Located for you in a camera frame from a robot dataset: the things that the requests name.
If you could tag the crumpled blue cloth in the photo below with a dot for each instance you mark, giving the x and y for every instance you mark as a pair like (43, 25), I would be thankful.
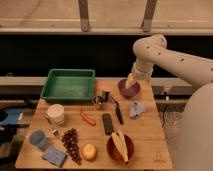
(136, 109)

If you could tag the orange carrot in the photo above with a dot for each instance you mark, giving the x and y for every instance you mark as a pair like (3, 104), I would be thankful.
(87, 119)

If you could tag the small dark block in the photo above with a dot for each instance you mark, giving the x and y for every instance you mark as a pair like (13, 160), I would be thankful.
(105, 95)

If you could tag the blue sponge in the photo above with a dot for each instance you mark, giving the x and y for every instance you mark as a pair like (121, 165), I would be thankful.
(54, 156)

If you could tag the purple bowl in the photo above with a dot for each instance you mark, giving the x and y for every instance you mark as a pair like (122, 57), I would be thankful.
(128, 92)

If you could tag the black remote block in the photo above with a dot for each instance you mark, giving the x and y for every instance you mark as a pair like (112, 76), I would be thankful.
(107, 122)

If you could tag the bunch of dark grapes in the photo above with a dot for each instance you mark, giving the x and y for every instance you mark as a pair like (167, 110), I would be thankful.
(70, 142)

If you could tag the small metal cup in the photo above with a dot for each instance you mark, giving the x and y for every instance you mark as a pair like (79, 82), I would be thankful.
(98, 102)

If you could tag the green plastic tray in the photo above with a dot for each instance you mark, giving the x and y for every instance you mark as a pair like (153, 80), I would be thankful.
(69, 85)

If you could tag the white stacked cups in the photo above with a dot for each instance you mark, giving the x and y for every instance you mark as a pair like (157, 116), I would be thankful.
(56, 113)

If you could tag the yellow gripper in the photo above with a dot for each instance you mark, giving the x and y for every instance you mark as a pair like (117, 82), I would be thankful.
(129, 81)

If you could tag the yellow apple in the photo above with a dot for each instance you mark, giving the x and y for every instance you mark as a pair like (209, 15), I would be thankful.
(89, 152)

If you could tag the yellow corn cob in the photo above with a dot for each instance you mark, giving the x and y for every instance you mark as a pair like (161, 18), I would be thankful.
(120, 144)

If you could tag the black handled knife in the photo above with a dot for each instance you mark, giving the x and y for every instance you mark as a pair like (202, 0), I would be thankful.
(117, 110)

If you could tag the brown red bowl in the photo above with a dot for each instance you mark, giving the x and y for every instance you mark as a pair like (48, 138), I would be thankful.
(114, 154)

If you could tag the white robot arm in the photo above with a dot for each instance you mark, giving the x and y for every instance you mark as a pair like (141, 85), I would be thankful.
(194, 151)

